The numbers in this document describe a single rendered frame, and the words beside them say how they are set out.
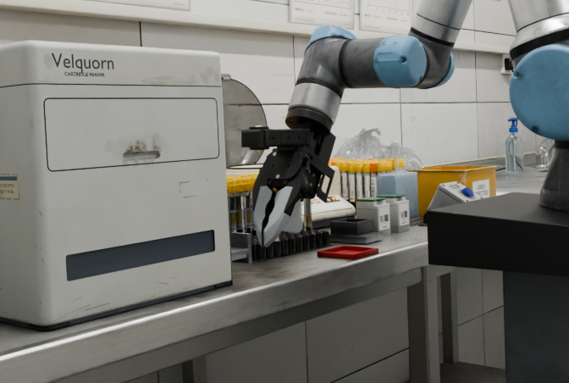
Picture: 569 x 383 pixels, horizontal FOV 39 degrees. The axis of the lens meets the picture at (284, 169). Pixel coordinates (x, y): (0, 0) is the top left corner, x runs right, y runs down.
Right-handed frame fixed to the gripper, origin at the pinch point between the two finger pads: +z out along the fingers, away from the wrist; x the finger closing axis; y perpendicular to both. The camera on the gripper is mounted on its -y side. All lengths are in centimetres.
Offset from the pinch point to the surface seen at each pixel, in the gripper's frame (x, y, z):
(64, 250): -4.5, -33.1, 15.0
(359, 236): 0.6, 22.9, -9.3
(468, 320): 60, 179, -38
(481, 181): -1, 56, -35
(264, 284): -7.8, -5.3, 8.4
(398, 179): 6.1, 37.5, -26.8
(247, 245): -3.2, -5.7, 3.5
